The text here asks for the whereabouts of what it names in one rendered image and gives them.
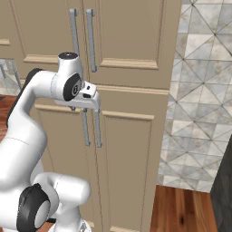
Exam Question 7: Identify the beige wall cabinet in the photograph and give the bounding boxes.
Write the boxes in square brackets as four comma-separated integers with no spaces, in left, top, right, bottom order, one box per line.
[0,0,15,61]

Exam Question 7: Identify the beige lower cabinet door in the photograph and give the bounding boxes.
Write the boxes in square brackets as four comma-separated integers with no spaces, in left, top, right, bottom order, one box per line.
[28,102,103,232]
[89,85,170,232]

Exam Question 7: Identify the beige upper cabinet door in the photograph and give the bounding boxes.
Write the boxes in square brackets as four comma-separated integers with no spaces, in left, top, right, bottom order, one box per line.
[0,0,89,86]
[81,0,183,96]

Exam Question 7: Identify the grey upper door handle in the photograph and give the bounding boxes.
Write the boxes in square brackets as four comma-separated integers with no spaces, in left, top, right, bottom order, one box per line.
[69,7,82,59]
[85,7,99,73]

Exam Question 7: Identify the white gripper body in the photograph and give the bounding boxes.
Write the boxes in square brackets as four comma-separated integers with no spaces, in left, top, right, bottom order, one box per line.
[54,89,102,112]

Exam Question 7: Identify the beige cabinet door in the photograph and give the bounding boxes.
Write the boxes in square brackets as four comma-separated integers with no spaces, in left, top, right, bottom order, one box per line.
[0,0,89,86]
[89,85,170,232]
[81,0,183,96]
[28,102,103,232]

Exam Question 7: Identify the dark grey cabinet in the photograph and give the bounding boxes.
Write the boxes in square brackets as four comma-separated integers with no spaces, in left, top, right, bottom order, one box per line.
[209,140,232,232]

